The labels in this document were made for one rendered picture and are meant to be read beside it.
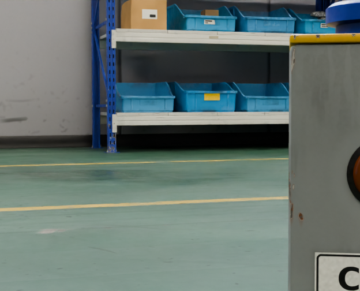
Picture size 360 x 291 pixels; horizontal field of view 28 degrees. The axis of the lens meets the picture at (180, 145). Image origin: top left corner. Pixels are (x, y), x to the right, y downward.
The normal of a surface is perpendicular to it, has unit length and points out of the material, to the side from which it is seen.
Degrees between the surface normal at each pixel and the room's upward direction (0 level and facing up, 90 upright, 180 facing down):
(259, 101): 95
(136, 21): 91
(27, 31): 90
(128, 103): 95
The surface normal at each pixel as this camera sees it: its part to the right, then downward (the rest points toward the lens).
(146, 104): 0.30, 0.14
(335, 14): -0.91, 0.03
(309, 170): -0.15, 0.05
